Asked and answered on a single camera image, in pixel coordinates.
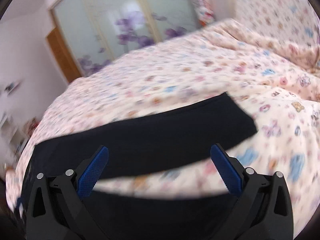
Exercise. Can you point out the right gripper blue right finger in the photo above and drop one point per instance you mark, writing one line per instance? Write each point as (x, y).
(263, 207)

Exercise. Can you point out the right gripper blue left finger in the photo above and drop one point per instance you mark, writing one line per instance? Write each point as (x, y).
(56, 209)

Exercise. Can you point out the black pants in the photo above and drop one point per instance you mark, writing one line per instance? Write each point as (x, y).
(146, 145)

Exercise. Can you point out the white shelf with items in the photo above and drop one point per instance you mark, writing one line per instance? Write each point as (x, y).
(18, 106)

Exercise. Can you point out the brown wooden door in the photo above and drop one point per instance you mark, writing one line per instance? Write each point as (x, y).
(62, 56)

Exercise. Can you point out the cartoon print pillow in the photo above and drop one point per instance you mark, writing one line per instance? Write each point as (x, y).
(289, 20)

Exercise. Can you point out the floral glass sliding wardrobe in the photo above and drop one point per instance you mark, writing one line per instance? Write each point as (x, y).
(97, 32)

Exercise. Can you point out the clear toy storage tube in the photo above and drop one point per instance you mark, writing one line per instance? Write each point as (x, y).
(204, 12)

